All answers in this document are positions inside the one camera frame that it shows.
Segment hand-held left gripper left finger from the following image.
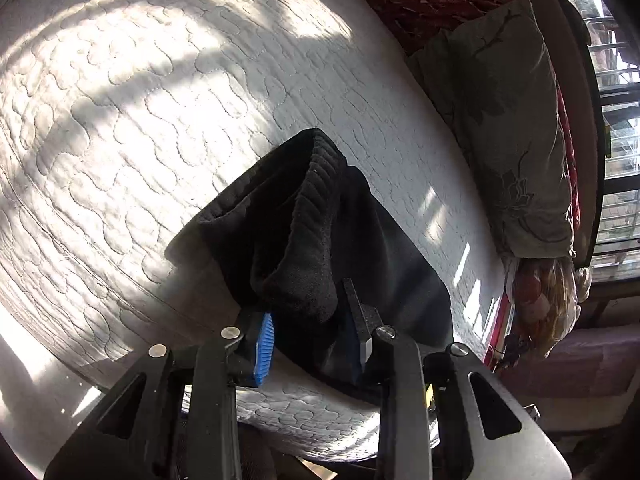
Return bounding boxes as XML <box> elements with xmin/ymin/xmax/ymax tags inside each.
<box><xmin>44</xmin><ymin>311</ymin><xmax>275</xmax><ymax>480</ymax></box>

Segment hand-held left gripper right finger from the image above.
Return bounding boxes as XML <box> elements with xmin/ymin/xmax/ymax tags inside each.
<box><xmin>342</xmin><ymin>279</ymin><xmax>572</xmax><ymax>480</ymax></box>

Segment black pants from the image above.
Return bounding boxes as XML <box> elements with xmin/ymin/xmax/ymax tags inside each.
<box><xmin>165</xmin><ymin>128</ymin><xmax>455</xmax><ymax>406</ymax></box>

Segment clear plastic bag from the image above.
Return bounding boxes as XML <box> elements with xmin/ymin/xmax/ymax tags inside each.
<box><xmin>502</xmin><ymin>255</ymin><xmax>592</xmax><ymax>361</ymax></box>

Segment pink cloth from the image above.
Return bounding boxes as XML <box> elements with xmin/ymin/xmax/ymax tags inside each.
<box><xmin>492</xmin><ymin>327</ymin><xmax>640</xmax><ymax>413</ymax></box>

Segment white quilted mattress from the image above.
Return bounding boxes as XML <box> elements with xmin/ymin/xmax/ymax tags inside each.
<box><xmin>0</xmin><ymin>0</ymin><xmax>506</xmax><ymax>463</ymax></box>

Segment grey floral pillow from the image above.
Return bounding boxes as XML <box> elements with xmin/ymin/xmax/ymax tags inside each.
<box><xmin>406</xmin><ymin>0</ymin><xmax>577</xmax><ymax>260</ymax></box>

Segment window with metal grille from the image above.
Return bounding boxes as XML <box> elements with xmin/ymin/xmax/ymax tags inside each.
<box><xmin>554</xmin><ymin>0</ymin><xmax>640</xmax><ymax>266</ymax></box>

